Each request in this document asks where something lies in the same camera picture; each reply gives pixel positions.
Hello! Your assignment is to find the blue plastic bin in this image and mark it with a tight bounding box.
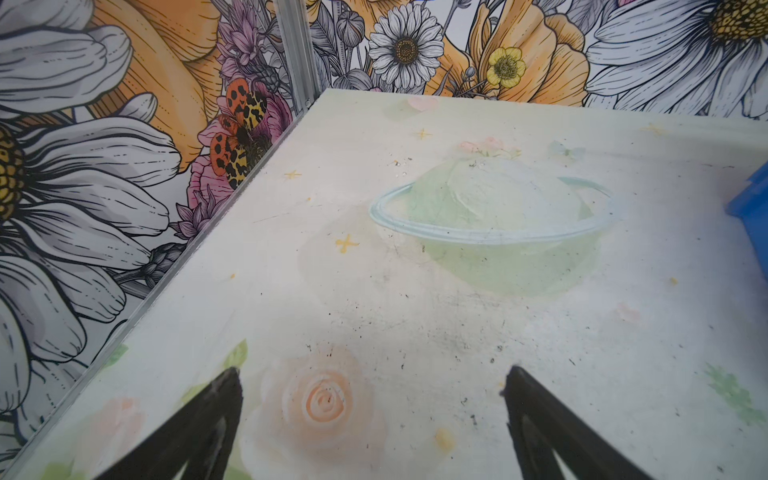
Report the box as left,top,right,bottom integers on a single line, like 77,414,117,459
725,162,768,278

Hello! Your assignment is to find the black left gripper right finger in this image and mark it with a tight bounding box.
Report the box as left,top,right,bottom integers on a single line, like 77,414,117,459
501,365,651,480

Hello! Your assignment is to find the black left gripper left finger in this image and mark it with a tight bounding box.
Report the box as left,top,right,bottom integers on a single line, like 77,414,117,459
99,367,243,480

